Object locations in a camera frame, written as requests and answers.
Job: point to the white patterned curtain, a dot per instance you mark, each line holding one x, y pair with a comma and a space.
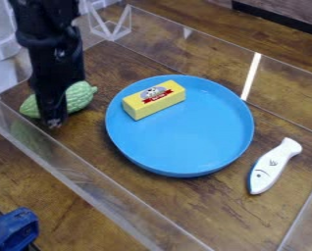
9, 46

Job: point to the clear acrylic enclosure wall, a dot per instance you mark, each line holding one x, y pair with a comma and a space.
101, 204

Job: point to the blue clamp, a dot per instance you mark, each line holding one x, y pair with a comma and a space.
18, 229

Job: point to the yellow butter block toy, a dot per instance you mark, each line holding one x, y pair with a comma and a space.
152, 99

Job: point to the white wooden fish toy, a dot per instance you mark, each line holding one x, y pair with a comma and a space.
266, 169

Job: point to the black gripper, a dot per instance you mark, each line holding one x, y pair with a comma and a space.
52, 39

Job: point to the blue round tray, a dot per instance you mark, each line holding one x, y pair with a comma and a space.
190, 139

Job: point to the green bitter gourd toy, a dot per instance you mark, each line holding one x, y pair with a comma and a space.
79, 96

